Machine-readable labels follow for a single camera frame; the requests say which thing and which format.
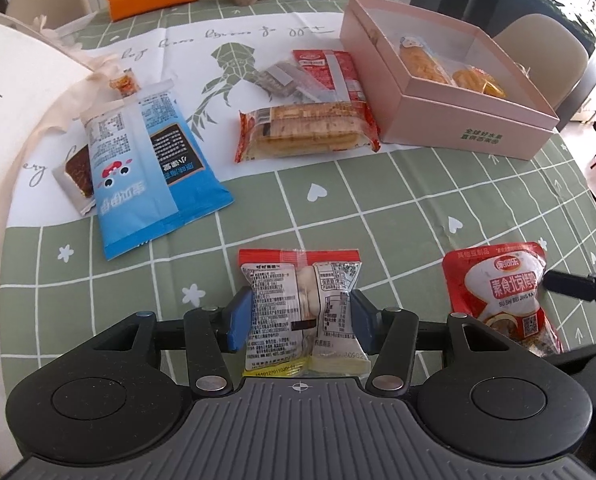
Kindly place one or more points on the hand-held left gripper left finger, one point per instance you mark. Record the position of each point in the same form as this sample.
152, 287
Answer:
240, 320

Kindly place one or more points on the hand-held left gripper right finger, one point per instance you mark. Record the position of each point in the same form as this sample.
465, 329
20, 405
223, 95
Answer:
364, 322

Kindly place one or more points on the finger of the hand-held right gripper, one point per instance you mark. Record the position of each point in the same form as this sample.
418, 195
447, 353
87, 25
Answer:
573, 285
593, 355

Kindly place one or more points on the white red rice cracker packet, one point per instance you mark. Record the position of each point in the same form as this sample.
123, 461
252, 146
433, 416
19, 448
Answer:
298, 310

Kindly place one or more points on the red white snack packet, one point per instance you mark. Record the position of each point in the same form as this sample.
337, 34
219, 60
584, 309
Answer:
498, 295

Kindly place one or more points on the blue snack bag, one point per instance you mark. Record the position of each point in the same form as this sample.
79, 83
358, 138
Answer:
143, 175

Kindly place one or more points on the pink cardboard box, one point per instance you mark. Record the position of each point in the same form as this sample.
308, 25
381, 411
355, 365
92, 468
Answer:
458, 120

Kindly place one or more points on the brown cake packet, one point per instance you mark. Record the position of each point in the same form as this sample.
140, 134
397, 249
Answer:
78, 175

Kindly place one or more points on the round bun packet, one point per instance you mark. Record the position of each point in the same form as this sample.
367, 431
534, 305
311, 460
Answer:
478, 82

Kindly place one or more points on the silver snack packet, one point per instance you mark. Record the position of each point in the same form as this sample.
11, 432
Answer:
278, 81

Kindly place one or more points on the large red snack packet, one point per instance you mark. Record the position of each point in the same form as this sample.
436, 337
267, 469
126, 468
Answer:
335, 75

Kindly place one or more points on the long bread packet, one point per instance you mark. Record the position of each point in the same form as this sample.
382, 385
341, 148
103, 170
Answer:
423, 62

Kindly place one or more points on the green checked tablecloth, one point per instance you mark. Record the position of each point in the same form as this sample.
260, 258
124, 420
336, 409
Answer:
403, 200

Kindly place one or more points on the red sandwich biscuit packet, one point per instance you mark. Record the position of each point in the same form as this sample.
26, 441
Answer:
303, 130

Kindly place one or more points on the small orange candy packet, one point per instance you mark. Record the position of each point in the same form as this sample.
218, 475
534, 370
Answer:
125, 83

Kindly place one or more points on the white printed tote bag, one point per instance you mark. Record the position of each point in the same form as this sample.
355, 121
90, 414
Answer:
13, 110

